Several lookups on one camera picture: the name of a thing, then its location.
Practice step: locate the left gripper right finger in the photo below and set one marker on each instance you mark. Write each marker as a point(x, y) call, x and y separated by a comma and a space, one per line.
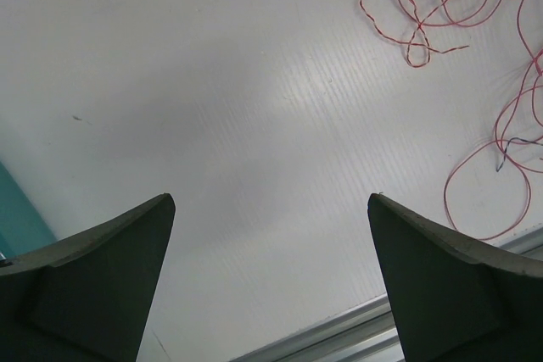
point(455, 298)

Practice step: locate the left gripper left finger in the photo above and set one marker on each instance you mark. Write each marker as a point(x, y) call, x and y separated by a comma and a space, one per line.
point(86, 297)

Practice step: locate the teal translucent plastic bin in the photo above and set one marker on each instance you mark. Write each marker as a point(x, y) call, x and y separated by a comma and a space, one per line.
point(23, 230)

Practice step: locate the aluminium mounting rail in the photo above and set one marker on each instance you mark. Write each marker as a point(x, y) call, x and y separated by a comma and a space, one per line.
point(364, 333)

